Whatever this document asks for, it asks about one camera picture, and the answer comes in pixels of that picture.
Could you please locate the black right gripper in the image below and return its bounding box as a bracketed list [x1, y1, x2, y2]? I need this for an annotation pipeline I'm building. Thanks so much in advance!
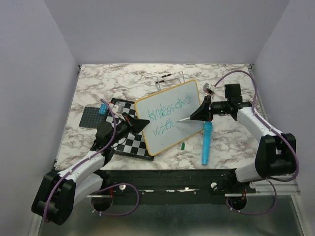
[190, 95, 230, 121]

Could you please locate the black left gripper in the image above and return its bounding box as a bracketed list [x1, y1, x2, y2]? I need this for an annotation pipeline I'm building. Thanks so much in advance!
[109, 112, 150, 146]

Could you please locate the yellow framed whiteboard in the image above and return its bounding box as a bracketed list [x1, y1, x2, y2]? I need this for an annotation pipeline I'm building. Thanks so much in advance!
[134, 80, 203, 156]

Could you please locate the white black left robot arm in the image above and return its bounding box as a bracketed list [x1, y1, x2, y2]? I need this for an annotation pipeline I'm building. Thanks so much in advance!
[31, 113, 150, 225]

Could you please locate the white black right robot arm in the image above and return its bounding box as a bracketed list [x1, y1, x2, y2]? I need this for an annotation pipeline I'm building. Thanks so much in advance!
[190, 84, 298, 193]

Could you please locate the black whiteboard stand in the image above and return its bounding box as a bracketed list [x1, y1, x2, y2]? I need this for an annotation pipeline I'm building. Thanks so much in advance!
[155, 71, 185, 92]

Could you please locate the blue toy microphone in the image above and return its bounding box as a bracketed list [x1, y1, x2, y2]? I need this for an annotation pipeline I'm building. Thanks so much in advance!
[201, 121, 213, 166]

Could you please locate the black white chessboard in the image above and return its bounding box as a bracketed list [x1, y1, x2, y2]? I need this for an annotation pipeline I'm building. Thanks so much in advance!
[110, 98, 154, 161]

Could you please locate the blue lego brick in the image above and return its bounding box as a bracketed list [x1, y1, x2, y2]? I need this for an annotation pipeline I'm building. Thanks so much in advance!
[98, 104, 107, 116]

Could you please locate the dark grey lego baseplate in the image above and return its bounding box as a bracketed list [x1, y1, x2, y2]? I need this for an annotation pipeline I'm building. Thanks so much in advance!
[79, 107, 108, 128]

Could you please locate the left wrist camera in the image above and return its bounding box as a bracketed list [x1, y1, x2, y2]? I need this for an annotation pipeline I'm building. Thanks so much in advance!
[109, 103, 125, 116]

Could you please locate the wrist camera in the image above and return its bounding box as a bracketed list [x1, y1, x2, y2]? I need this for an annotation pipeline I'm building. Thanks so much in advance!
[109, 103, 125, 116]
[203, 83, 217, 96]

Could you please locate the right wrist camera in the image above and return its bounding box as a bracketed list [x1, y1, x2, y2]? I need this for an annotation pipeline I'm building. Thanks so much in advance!
[203, 83, 217, 96]

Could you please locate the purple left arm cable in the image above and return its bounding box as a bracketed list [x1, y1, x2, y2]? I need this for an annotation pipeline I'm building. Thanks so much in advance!
[43, 98, 117, 223]

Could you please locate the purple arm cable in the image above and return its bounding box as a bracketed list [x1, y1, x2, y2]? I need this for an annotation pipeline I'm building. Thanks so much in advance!
[43, 98, 117, 223]
[214, 70, 300, 182]

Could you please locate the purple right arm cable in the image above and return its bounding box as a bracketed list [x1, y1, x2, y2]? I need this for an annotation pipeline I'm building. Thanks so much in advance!
[214, 70, 300, 182]

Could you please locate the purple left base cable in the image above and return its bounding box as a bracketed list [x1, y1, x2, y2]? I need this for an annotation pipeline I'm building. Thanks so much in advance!
[91, 184, 140, 217]

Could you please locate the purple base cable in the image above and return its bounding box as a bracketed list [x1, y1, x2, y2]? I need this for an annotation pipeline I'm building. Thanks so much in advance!
[226, 180, 277, 215]
[91, 184, 140, 217]

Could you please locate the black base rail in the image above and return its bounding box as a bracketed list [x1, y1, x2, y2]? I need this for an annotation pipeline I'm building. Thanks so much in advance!
[92, 169, 255, 206]

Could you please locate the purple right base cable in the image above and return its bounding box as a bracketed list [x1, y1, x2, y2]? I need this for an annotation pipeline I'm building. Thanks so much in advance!
[226, 180, 277, 215]

